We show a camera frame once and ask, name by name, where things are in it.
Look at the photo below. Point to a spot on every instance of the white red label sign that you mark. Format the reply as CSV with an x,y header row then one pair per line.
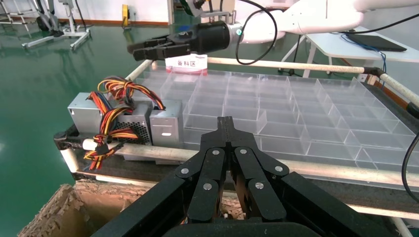
x,y
186,63

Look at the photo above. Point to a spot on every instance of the white side table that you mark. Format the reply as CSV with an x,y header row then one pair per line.
x,y
327,45

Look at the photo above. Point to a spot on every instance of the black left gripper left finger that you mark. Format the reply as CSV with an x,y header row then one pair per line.
x,y
206,183

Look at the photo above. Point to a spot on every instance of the cardboard divider box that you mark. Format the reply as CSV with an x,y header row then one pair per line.
x,y
65,212

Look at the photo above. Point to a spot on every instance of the black laptop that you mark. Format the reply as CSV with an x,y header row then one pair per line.
x,y
376,42

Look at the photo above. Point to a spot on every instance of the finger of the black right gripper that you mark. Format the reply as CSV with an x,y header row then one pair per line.
x,y
147,44
163,52

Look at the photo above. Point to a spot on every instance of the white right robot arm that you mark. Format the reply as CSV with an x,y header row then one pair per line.
x,y
311,19

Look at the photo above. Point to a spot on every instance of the yellow black floor stand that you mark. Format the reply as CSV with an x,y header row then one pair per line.
x,y
125,14

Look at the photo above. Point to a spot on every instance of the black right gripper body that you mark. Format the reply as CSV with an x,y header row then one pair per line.
x,y
211,37

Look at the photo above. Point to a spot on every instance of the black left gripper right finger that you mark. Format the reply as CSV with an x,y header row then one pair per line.
x,y
262,189

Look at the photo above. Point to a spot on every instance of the clear plastic compartment tray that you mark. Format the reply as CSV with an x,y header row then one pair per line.
x,y
278,108

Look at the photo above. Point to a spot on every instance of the white floor stand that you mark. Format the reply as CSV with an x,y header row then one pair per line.
x,y
80,38

